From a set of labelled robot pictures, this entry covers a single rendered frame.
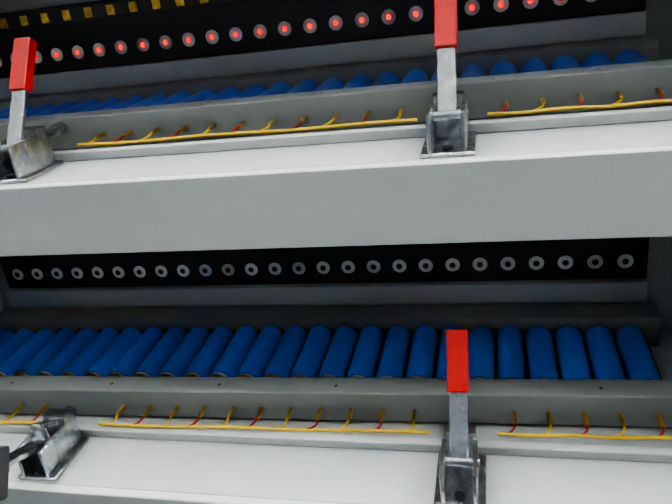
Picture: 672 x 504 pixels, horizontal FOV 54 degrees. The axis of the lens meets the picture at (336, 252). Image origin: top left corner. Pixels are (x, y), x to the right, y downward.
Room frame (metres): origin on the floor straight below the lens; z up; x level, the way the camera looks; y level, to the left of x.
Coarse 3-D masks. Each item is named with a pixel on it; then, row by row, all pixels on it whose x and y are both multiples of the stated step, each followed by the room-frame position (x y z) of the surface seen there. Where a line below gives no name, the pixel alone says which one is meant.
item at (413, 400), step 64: (0, 384) 0.48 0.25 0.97; (64, 384) 0.47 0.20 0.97; (128, 384) 0.46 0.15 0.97; (192, 384) 0.45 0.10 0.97; (256, 384) 0.44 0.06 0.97; (320, 384) 0.43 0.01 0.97; (384, 384) 0.42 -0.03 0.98; (512, 384) 0.40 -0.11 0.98; (576, 384) 0.39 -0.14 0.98; (640, 384) 0.39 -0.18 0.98
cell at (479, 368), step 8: (472, 328) 0.48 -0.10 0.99; (480, 328) 0.47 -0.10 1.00; (488, 328) 0.48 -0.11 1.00; (472, 336) 0.47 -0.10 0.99; (480, 336) 0.46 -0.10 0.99; (488, 336) 0.47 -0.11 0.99; (472, 344) 0.46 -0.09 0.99; (480, 344) 0.45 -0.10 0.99; (488, 344) 0.46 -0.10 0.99; (472, 352) 0.45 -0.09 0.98; (480, 352) 0.44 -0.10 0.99; (488, 352) 0.45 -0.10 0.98; (472, 360) 0.44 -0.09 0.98; (480, 360) 0.44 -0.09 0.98; (488, 360) 0.44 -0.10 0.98; (472, 368) 0.43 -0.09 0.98; (480, 368) 0.43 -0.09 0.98; (488, 368) 0.43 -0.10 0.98; (472, 376) 0.42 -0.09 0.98; (480, 376) 0.42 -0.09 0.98; (488, 376) 0.42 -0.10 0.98
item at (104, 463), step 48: (48, 288) 0.59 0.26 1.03; (96, 288) 0.58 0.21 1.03; (144, 288) 0.57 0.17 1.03; (192, 288) 0.55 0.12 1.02; (240, 288) 0.54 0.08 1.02; (288, 288) 0.53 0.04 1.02; (336, 288) 0.52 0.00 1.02; (384, 288) 0.51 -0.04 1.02; (432, 288) 0.51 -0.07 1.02; (480, 288) 0.50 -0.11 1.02; (528, 288) 0.49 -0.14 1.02; (576, 288) 0.48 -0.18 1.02; (624, 288) 0.47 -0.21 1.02; (0, 432) 0.46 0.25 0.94; (288, 432) 0.42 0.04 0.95; (336, 432) 0.41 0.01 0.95; (432, 432) 0.40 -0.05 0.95; (480, 432) 0.40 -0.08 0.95; (528, 432) 0.39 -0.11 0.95; (576, 432) 0.39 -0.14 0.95; (48, 480) 0.41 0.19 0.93; (96, 480) 0.40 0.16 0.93; (144, 480) 0.39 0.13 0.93; (192, 480) 0.39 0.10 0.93; (240, 480) 0.38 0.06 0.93; (288, 480) 0.38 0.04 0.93; (336, 480) 0.37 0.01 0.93; (384, 480) 0.37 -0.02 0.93; (432, 480) 0.36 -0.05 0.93; (528, 480) 0.35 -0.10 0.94; (576, 480) 0.35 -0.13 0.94; (624, 480) 0.35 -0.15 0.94
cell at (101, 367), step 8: (128, 328) 0.54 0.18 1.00; (120, 336) 0.53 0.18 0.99; (128, 336) 0.53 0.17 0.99; (136, 336) 0.54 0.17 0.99; (112, 344) 0.52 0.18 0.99; (120, 344) 0.52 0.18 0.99; (128, 344) 0.53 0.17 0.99; (104, 352) 0.51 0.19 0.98; (112, 352) 0.51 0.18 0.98; (120, 352) 0.51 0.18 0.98; (96, 360) 0.50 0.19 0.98; (104, 360) 0.50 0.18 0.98; (112, 360) 0.50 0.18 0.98; (88, 368) 0.49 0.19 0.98; (96, 368) 0.49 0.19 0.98; (104, 368) 0.49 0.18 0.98; (112, 368) 0.50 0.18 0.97
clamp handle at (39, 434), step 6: (36, 432) 0.41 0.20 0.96; (42, 432) 0.41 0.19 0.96; (36, 438) 0.41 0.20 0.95; (42, 438) 0.41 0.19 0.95; (30, 444) 0.41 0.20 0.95; (36, 444) 0.40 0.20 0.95; (42, 444) 0.41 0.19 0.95; (18, 450) 0.40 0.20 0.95; (24, 450) 0.40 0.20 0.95; (30, 450) 0.40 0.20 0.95; (36, 450) 0.40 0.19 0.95; (12, 456) 0.39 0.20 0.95; (18, 456) 0.39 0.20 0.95; (24, 456) 0.39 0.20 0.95; (12, 462) 0.38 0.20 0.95
